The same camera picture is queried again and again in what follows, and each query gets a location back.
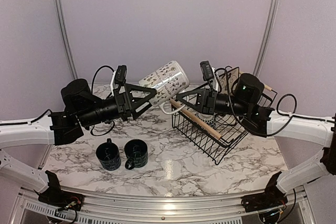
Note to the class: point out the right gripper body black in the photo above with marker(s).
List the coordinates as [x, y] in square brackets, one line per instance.
[239, 108]

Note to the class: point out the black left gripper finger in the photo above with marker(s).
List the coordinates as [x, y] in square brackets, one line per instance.
[138, 107]
[149, 93]

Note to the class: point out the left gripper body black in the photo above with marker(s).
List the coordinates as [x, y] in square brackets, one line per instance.
[94, 116]

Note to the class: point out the white patterned mug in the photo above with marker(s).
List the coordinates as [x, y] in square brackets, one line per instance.
[169, 80]

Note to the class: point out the dark green mug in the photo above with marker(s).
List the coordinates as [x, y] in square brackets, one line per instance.
[136, 152]

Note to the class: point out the dark blue mug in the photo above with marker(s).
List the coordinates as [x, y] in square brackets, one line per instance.
[108, 155]

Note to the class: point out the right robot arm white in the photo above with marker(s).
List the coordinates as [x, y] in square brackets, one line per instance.
[320, 131]

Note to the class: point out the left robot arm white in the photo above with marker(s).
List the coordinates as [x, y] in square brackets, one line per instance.
[56, 129]

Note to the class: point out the square patterned plate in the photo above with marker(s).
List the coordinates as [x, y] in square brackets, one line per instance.
[233, 74]

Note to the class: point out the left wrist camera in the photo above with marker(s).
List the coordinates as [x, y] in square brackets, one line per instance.
[118, 79]

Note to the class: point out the front wooden rack handle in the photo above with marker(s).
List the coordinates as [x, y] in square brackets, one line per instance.
[197, 120]

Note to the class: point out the black wire dish rack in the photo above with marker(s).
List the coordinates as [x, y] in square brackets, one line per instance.
[233, 130]

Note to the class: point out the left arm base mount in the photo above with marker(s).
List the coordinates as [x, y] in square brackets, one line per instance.
[55, 196]

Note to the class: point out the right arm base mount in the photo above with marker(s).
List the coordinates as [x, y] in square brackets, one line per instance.
[269, 198]

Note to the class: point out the aluminium frame post right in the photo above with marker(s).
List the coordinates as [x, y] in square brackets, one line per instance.
[270, 21]

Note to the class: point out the aluminium frame post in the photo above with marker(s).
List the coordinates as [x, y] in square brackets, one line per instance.
[270, 21]
[65, 39]

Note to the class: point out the aluminium front table rail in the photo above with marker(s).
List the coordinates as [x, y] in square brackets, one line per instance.
[113, 208]

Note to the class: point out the aluminium frame post left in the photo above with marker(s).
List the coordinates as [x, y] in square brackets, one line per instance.
[65, 39]

